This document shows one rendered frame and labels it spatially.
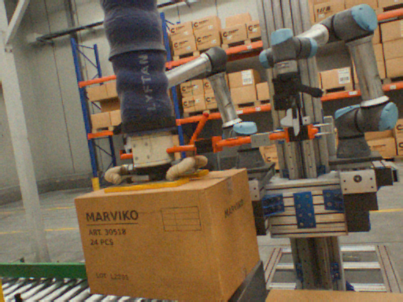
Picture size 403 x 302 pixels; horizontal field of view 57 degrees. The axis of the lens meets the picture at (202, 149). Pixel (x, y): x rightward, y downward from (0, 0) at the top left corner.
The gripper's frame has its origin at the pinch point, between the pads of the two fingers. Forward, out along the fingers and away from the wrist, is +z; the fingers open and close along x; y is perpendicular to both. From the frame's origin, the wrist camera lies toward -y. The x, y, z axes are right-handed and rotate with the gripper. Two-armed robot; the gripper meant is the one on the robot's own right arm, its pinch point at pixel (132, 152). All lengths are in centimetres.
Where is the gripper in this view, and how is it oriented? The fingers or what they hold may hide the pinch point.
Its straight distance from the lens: 192.9
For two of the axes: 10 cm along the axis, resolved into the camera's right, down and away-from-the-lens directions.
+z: 1.4, 9.9, 0.7
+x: 4.2, -1.2, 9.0
